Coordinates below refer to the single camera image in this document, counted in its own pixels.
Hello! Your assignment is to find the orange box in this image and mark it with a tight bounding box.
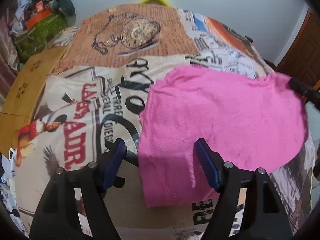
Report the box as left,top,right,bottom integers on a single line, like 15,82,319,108
25,9,52,30

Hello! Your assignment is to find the pink knit button cardigan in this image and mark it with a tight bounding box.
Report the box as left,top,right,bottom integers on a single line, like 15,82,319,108
138,66,308,207

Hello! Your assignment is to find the brown wooden door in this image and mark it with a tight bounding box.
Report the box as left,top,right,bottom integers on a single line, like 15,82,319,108
276,10,320,87

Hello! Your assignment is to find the newspaper print bed sheet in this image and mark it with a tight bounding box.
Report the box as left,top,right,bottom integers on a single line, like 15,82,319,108
15,4,313,239

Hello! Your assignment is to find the clutter pile of papers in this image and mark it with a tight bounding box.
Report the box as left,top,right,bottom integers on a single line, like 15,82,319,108
0,154,21,221

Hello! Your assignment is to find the striped red beige curtain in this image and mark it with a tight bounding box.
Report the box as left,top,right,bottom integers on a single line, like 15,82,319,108
1,8,20,106

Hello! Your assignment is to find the green patterned storage box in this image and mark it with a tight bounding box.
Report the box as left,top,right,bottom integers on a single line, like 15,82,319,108
14,13,67,60

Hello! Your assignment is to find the white small device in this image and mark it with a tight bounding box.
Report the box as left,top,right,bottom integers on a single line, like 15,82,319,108
8,148,15,160

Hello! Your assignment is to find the wooden folding lap table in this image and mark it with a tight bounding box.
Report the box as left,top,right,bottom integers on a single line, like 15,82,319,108
1,46,70,157

